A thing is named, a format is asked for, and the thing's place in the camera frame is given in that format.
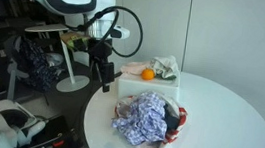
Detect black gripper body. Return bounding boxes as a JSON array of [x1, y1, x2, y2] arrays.
[[86, 37, 118, 70]]

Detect purple floral clothing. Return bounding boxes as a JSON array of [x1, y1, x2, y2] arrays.
[[109, 87, 172, 148]]

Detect dark navy clothing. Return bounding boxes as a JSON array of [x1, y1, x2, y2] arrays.
[[160, 102, 183, 134]]

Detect white plastic storage container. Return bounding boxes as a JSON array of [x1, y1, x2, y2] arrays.
[[115, 61, 182, 105]]

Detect white red plastic shopping bag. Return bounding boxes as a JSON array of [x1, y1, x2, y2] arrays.
[[109, 87, 190, 148]]

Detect pink cloth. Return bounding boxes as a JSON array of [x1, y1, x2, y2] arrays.
[[119, 58, 152, 78]]

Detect orange fruit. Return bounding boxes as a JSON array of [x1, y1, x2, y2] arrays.
[[140, 67, 156, 82]]

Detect dark floral garment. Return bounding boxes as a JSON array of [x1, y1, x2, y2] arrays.
[[14, 35, 66, 94]]

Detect white and green cloth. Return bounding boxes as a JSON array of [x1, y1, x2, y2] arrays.
[[146, 53, 182, 82]]

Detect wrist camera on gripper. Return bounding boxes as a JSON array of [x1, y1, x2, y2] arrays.
[[58, 30, 93, 54]]

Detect white pedestal side table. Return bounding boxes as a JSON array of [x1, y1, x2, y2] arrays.
[[18, 20, 96, 96]]

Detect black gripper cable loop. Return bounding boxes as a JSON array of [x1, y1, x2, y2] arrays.
[[74, 1, 147, 60]]

